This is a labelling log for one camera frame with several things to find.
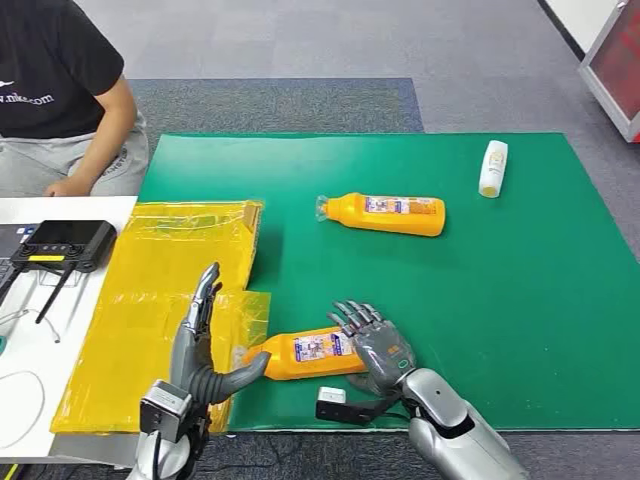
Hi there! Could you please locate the small white bottle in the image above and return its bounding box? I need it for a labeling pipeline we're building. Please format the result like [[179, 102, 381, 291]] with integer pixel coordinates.
[[478, 139, 509, 199]]

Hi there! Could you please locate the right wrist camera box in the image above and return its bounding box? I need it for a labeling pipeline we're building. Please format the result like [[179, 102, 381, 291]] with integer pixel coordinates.
[[315, 387, 401, 427]]

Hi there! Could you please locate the person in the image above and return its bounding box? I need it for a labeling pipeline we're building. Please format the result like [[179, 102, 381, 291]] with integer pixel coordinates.
[[0, 0, 150, 198]]

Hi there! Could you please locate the black remote controller with antennas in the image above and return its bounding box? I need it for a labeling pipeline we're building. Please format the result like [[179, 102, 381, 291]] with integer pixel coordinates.
[[11, 220, 118, 326]]

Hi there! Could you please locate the person's left hand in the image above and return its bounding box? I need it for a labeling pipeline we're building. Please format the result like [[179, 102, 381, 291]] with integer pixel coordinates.
[[44, 174, 92, 198]]

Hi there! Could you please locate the yellow plastic bag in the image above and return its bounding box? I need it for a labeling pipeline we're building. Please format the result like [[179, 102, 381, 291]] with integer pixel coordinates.
[[50, 200, 272, 437]]

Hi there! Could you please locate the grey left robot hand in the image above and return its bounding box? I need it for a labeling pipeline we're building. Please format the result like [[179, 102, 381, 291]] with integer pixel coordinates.
[[168, 262, 272, 407]]

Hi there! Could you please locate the orange bottle with clear cap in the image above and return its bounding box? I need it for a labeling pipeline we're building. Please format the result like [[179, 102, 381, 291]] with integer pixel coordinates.
[[235, 326, 368, 382], [315, 192, 447, 238]]

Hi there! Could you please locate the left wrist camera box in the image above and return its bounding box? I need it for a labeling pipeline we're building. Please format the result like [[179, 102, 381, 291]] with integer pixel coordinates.
[[139, 380, 193, 444]]

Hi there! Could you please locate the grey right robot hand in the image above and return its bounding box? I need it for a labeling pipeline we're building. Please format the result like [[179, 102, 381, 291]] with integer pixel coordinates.
[[327, 300, 417, 399]]

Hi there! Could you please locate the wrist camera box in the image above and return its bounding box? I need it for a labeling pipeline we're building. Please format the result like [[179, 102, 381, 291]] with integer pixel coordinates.
[[315, 387, 401, 427], [139, 380, 193, 444]]

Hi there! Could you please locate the green table mat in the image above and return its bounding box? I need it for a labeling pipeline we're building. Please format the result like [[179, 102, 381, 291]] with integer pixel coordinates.
[[139, 132, 640, 433]]

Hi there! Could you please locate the thin grey cable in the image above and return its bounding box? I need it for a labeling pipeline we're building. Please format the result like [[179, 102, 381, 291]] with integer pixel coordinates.
[[0, 369, 47, 453]]

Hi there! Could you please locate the red and white cabinet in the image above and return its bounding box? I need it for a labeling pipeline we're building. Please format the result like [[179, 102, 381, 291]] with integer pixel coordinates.
[[579, 0, 640, 144]]

